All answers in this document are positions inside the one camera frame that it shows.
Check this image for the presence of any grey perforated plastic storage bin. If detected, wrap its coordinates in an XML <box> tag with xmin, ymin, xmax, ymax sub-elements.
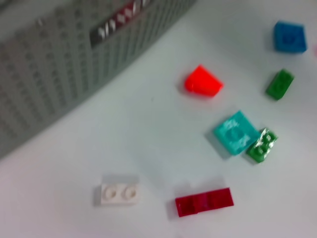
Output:
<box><xmin>0</xmin><ymin>0</ymin><xmax>199</xmax><ymax>162</ymax></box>

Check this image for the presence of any red sloped toy brick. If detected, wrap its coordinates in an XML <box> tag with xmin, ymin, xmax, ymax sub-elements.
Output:
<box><xmin>183</xmin><ymin>63</ymin><xmax>225</xmax><ymax>98</ymax></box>

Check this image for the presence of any cyan square toy plate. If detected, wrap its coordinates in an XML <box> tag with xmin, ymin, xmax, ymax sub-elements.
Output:
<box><xmin>213</xmin><ymin>110</ymin><xmax>261</xmax><ymax>156</ymax></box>

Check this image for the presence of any white toy brick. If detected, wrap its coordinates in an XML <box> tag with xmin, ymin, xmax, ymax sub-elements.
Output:
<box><xmin>94</xmin><ymin>177</ymin><xmax>141</xmax><ymax>206</ymax></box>

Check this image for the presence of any dark red long toy brick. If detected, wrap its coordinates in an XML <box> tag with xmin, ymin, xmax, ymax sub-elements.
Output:
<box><xmin>174</xmin><ymin>187</ymin><xmax>235</xmax><ymax>218</ymax></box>

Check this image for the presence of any green toy brick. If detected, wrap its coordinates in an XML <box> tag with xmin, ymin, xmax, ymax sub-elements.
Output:
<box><xmin>264</xmin><ymin>68</ymin><xmax>295</xmax><ymax>101</ymax></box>
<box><xmin>245</xmin><ymin>127</ymin><xmax>279</xmax><ymax>164</ymax></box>

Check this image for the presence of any blue square toy plate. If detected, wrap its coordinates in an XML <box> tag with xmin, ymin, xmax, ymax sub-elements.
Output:
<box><xmin>273</xmin><ymin>21</ymin><xmax>308</xmax><ymax>54</ymax></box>

